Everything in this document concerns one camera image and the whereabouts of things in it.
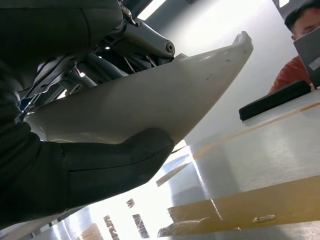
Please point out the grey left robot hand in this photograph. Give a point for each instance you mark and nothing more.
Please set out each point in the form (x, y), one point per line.
(50, 36)

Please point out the black long flat pad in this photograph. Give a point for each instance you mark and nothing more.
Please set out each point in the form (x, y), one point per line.
(275, 99)

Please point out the person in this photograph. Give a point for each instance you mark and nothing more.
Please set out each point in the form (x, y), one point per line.
(290, 74)

